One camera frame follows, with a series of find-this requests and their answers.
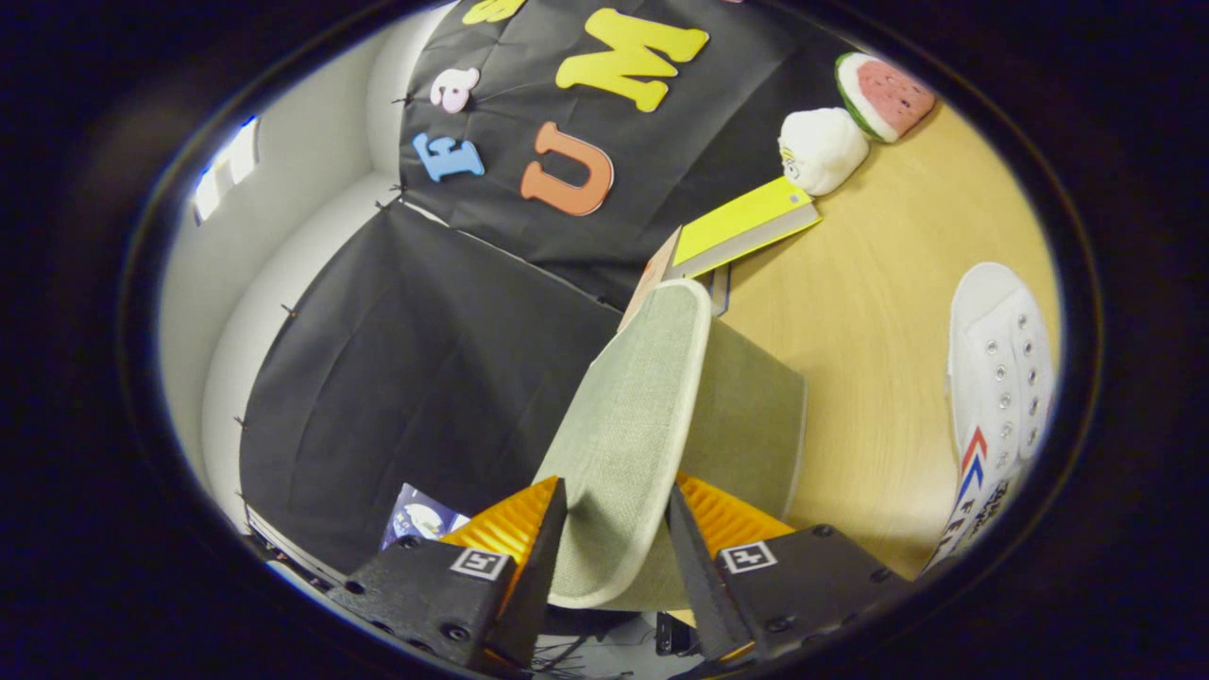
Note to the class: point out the white canvas shoe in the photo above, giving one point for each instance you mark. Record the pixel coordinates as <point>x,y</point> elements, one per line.
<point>992,331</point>

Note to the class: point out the yellow cover book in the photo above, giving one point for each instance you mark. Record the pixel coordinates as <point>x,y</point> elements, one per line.
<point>741,219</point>

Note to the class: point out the white plush toy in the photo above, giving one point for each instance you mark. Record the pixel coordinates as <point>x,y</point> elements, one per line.
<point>822,151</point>

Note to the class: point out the ceiling light panel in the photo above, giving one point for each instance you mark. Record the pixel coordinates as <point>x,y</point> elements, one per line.
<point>227,175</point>

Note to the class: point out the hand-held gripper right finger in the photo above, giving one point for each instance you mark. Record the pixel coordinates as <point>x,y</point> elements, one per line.
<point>699,586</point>

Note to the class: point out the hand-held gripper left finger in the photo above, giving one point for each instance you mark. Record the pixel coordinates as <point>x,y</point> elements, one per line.
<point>534,576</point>

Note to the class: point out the green fabric storage box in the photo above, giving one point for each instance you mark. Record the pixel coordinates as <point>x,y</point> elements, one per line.
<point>642,406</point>

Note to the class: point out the grey book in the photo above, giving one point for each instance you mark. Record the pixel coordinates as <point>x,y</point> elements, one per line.
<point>720,289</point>

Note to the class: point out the watermelon slice plush toy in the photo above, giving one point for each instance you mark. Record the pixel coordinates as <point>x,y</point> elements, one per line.
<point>888,94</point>

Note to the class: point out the black backdrop cloth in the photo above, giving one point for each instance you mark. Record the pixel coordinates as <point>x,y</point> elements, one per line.
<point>425,359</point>

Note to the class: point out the blue printed package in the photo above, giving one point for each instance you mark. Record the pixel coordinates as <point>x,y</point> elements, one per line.
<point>420,518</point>

